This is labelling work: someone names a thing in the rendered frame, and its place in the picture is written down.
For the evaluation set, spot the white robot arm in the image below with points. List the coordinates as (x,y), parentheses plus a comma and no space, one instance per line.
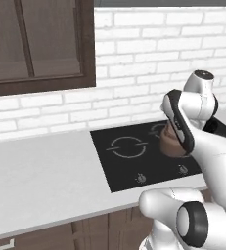
(215,156)

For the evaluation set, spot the black glass hob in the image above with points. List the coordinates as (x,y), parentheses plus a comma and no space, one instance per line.
(130,162)

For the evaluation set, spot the brown pot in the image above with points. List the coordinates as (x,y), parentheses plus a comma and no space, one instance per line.
(168,143)

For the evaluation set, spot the hob knob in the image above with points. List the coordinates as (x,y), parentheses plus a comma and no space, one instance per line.
(140,178)
(183,169)

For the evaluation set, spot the brown base cupboard door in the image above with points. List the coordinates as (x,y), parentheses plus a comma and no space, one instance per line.
(95,232)
(46,239)

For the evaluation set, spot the grey extractor hood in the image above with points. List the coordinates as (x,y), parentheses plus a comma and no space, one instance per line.
(166,3)

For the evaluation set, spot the dark wood wall cupboard door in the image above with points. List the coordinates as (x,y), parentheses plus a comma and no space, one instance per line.
(36,42)

